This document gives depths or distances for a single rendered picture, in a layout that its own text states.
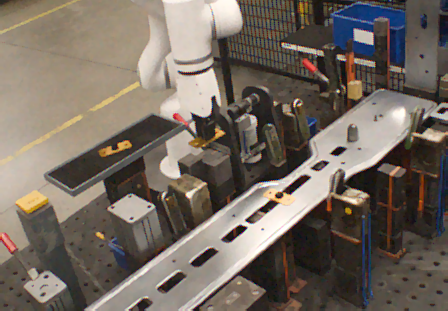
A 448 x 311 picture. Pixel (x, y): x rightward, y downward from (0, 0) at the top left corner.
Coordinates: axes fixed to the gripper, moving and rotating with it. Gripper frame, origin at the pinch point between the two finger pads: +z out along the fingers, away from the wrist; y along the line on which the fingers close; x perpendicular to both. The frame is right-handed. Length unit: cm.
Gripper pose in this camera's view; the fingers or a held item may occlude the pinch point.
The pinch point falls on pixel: (205, 128)
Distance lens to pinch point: 133.1
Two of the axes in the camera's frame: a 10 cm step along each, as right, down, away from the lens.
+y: 6.5, 3.1, -6.9
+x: 7.5, -4.2, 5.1
